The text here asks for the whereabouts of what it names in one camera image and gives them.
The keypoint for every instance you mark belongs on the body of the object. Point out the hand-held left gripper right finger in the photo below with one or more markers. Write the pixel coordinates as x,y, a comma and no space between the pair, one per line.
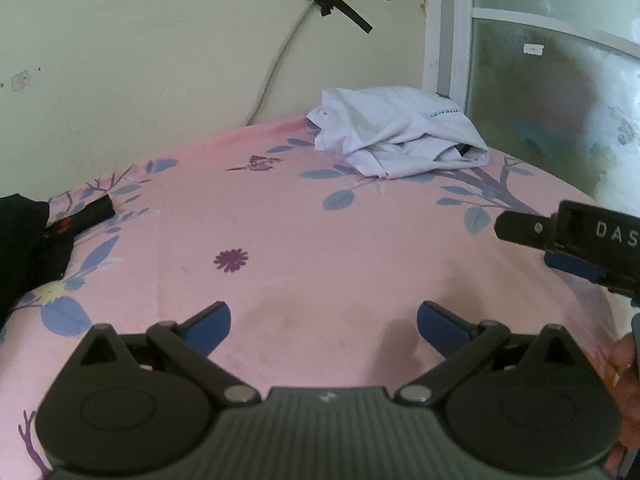
440,327

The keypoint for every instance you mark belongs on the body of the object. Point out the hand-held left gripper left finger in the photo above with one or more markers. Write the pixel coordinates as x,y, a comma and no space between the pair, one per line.
210,327

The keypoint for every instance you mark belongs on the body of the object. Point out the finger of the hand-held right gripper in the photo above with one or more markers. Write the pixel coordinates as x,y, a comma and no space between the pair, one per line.
570,264
522,227

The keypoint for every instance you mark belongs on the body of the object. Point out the white shirt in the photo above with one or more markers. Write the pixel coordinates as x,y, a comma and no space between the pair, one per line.
380,125

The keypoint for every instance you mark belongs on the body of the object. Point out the black garment with red label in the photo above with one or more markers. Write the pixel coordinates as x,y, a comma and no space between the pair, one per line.
25,240

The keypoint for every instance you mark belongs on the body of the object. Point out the person's right hand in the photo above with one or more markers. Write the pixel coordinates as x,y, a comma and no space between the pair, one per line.
622,365

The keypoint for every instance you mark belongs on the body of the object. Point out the pink floral bedsheet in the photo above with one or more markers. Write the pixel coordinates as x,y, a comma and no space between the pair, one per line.
300,220

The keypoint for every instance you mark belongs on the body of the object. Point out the frosted glass sliding door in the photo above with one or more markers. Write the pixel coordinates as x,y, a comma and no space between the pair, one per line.
550,85

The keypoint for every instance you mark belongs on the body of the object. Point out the white glass sticker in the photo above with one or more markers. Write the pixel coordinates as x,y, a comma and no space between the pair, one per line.
533,49

